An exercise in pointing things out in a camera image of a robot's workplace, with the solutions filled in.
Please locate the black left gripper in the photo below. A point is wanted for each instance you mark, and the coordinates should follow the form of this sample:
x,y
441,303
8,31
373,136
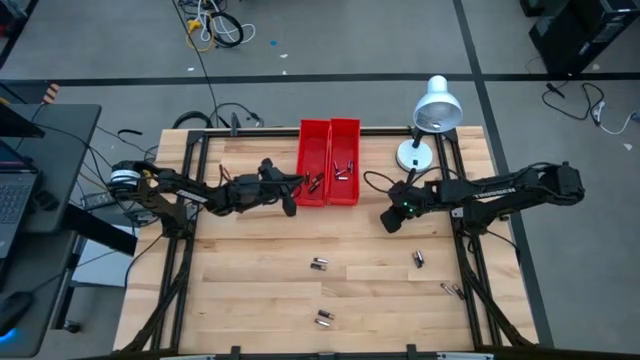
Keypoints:
x,y
250,190

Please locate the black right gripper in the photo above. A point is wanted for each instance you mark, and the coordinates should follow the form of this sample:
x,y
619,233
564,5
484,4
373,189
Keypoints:
x,y
412,197

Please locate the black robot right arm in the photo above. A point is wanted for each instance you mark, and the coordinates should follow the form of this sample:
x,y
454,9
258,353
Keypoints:
x,y
500,192

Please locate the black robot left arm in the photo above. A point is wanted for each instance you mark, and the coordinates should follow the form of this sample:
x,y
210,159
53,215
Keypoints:
x,y
160,181

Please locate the white desk lamp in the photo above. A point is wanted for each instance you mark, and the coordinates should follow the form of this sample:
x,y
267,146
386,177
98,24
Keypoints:
x,y
437,107

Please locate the black power adapter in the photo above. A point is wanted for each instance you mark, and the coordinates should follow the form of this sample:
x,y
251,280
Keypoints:
x,y
97,200

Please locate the white flat board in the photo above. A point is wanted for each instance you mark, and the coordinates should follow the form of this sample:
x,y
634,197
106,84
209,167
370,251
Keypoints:
x,y
100,270

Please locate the black side desk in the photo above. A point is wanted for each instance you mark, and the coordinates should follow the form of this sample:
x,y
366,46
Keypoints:
x,y
70,145

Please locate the small black device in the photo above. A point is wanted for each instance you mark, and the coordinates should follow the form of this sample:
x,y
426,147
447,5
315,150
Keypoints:
x,y
46,200

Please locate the black caster wheel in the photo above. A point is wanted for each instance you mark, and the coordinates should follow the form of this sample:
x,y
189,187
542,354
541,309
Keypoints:
x,y
72,327

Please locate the orange striped marker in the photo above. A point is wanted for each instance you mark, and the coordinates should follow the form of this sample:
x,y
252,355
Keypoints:
x,y
51,93

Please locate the black computer tower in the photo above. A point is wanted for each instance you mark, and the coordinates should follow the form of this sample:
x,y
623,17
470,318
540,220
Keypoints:
x,y
575,35

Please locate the grey laptop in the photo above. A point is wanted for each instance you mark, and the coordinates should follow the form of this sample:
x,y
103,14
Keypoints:
x,y
15,200

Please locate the black flat screen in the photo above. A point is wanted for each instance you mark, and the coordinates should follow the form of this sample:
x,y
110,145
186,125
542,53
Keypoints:
x,y
15,125

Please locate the black computer mouse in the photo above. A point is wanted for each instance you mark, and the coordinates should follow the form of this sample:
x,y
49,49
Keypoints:
x,y
15,307

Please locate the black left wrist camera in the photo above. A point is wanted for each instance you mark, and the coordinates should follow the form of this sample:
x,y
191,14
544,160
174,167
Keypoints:
x,y
267,166

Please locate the black aluminium table frame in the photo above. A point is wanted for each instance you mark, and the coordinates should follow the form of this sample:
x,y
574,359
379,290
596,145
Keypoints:
x,y
380,131

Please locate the white edge bracket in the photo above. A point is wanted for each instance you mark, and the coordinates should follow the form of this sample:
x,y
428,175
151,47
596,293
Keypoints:
x,y
190,357
465,356

